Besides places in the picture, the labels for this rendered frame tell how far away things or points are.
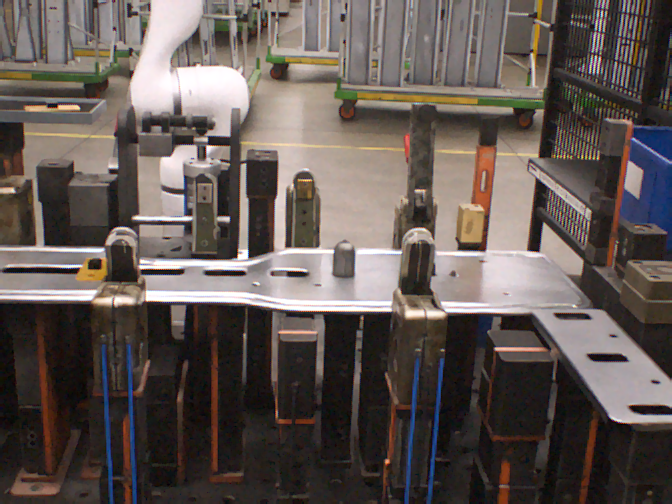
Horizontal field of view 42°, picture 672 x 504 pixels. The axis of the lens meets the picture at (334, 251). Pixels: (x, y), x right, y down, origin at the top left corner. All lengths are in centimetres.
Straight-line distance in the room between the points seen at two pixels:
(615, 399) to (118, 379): 55
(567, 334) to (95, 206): 72
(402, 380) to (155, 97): 87
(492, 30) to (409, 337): 774
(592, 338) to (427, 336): 21
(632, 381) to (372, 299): 34
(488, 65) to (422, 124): 709
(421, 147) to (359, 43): 680
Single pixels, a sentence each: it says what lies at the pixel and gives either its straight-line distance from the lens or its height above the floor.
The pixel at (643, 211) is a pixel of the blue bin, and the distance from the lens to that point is 144.
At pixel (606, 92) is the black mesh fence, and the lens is 214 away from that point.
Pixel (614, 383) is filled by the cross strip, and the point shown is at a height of 100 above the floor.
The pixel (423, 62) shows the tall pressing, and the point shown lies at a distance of 837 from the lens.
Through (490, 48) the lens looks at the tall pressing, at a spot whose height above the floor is 66.
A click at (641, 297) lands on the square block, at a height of 103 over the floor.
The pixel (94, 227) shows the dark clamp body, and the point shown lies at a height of 101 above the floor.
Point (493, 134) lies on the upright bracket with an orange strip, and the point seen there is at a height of 117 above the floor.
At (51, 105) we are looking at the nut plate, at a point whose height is 117.
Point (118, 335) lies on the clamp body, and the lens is 103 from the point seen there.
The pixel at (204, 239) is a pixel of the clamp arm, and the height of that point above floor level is 101.
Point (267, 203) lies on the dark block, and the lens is 138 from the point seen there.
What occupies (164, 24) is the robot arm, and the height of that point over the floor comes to 128.
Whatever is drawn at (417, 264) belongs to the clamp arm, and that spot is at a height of 108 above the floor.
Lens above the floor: 142
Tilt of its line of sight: 19 degrees down
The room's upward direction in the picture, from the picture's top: 3 degrees clockwise
